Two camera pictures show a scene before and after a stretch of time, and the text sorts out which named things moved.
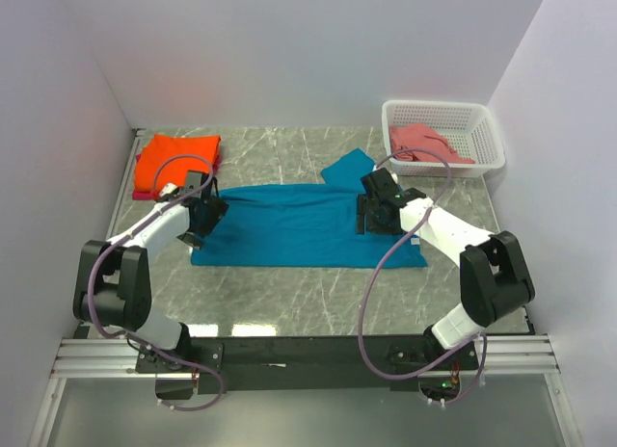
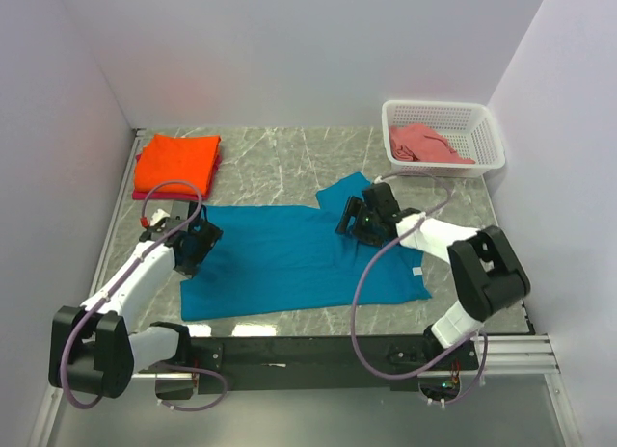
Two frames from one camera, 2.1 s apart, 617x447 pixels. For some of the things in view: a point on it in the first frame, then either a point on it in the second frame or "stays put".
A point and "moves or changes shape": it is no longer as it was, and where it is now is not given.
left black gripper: [216, 209] -> [207, 235]
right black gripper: [364, 207] -> [352, 209]
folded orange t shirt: [163, 147] stays put
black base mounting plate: [282, 363] stays put
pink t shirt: [415, 135] stays put
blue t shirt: [301, 225] moves or changes shape
